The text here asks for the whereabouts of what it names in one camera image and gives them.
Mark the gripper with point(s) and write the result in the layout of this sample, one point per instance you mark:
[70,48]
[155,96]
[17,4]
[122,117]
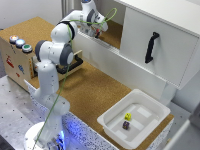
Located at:
[96,20]

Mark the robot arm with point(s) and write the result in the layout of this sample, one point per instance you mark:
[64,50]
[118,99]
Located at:
[48,86]

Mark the pink block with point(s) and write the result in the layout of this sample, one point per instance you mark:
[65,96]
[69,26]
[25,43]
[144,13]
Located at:
[97,32]

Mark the yellow block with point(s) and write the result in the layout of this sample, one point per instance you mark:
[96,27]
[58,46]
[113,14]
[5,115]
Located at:
[127,116]

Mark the purple block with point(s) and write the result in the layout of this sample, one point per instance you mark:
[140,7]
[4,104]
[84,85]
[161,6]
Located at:
[126,125]

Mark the white cabinet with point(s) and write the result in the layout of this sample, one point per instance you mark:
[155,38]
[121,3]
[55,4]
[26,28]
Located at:
[110,63]

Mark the wooden drawer box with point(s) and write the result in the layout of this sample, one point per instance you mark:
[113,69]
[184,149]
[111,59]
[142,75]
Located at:
[30,28]

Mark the green button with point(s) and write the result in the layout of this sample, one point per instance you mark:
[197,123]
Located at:
[27,48]

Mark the blue button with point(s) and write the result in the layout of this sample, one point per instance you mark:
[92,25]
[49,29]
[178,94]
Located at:
[20,42]

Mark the red button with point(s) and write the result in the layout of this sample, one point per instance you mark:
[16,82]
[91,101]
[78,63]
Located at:
[13,39]

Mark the white sliding door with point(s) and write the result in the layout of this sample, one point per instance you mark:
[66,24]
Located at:
[173,56]

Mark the white plastic box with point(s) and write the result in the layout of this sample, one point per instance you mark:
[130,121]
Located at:
[113,128]

